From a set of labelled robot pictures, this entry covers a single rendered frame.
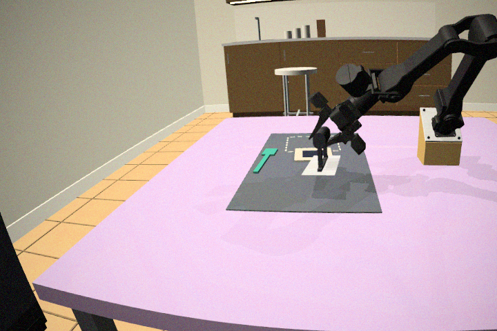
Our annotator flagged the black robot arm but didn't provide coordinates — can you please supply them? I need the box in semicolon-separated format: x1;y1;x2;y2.
329;14;497;137

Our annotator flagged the cream square tile with dark blue centre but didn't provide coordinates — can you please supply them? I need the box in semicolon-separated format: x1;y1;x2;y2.
295;148;332;162

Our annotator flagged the teal flat trowel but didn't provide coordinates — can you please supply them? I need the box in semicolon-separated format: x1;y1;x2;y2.
253;148;278;174

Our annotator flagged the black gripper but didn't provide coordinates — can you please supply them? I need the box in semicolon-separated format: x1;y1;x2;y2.
308;92;366;155

